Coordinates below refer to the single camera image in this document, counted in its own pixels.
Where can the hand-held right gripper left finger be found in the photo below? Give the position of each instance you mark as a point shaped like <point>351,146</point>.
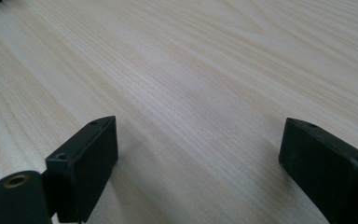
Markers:
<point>84,168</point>

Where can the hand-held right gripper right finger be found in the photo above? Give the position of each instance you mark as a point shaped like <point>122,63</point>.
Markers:
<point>329,168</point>

